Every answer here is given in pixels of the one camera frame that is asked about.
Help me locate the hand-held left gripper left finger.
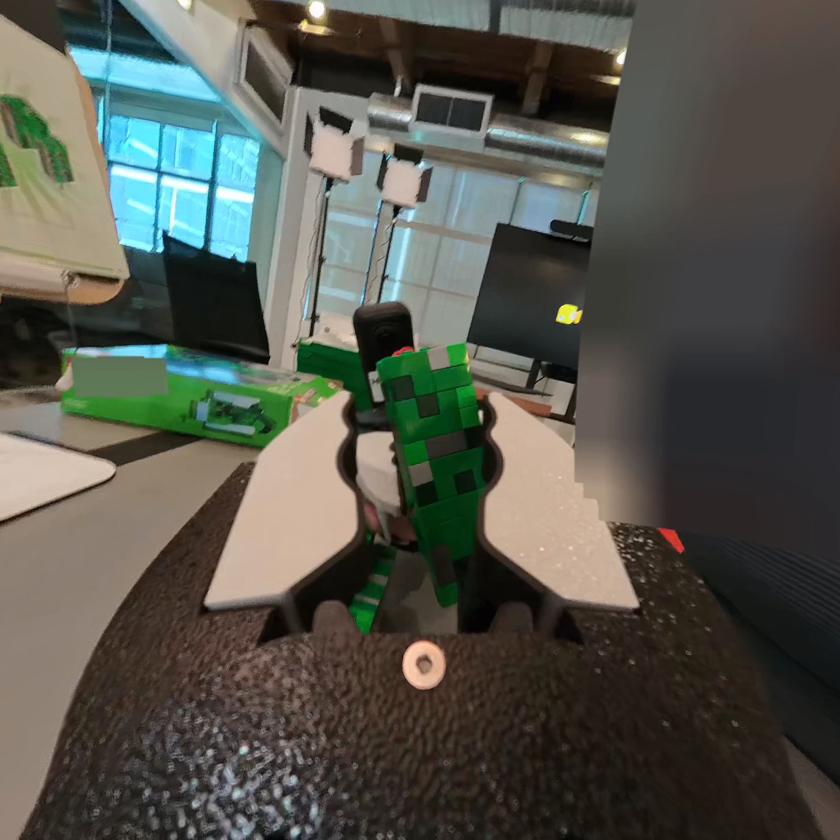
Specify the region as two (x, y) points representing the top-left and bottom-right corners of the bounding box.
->
(203, 392), (367, 634)

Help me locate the large studio light panel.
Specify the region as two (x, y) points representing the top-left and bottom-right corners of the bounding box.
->
(303, 106), (366, 183)

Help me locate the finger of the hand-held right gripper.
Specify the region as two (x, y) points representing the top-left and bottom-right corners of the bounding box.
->
(357, 433), (404, 517)

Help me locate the green brick creeper figure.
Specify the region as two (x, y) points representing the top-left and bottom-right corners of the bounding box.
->
(348, 341), (492, 636)

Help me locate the grey desk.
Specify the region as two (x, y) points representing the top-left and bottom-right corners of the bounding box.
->
(0, 384), (578, 840)

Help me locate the white ceiling vent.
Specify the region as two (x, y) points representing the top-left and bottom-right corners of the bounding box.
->
(412, 84), (494, 137)

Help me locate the black panel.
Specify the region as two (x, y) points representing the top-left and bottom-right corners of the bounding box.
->
(161, 231), (271, 366)

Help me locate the person's right hand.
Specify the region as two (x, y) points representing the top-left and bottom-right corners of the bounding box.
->
(363, 504), (419, 547)

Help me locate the small green toy box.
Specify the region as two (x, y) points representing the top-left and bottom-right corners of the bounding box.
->
(295, 333), (368, 396)

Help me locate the black monitor screen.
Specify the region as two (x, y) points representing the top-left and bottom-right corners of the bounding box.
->
(467, 222), (593, 389)

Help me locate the small studio light panel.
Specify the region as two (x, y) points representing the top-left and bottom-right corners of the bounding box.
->
(376, 146), (435, 212)

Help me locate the silver air duct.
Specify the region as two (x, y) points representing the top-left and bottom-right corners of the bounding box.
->
(366, 92), (609, 173)

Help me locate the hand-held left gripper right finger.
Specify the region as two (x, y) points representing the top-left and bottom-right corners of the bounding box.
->
(480, 390), (642, 636)

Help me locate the large green toy box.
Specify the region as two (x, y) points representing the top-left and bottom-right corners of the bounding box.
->
(58, 343), (343, 448)

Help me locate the cardboard sheet with green print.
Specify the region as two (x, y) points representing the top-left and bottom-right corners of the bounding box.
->
(0, 13), (130, 290)

